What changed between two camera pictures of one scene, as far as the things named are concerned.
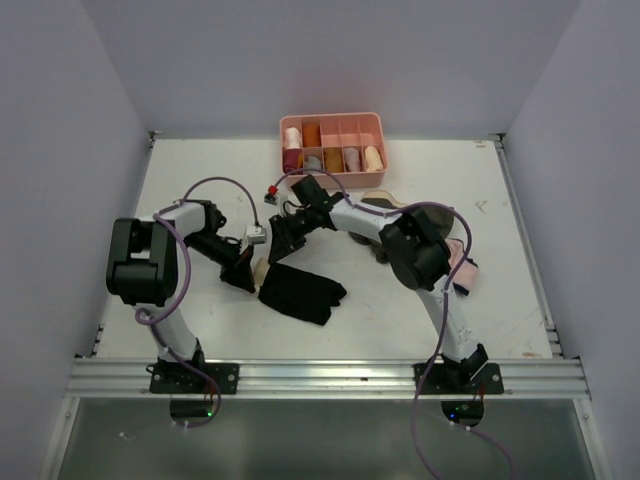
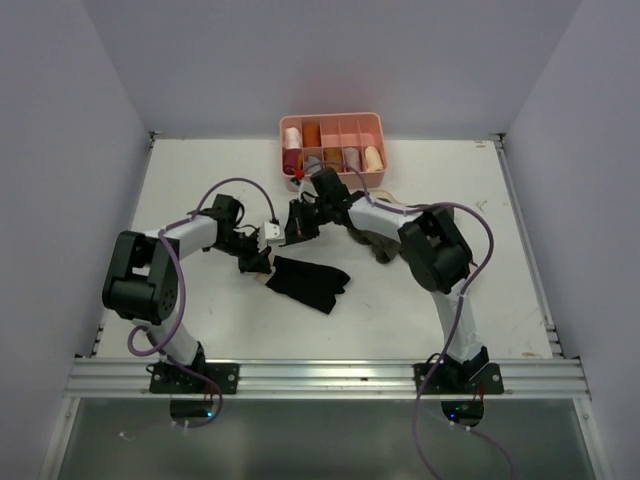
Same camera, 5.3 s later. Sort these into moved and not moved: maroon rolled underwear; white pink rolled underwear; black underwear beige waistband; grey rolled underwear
Moved: black underwear beige waistband
Not moved: maroon rolled underwear; white pink rolled underwear; grey rolled underwear
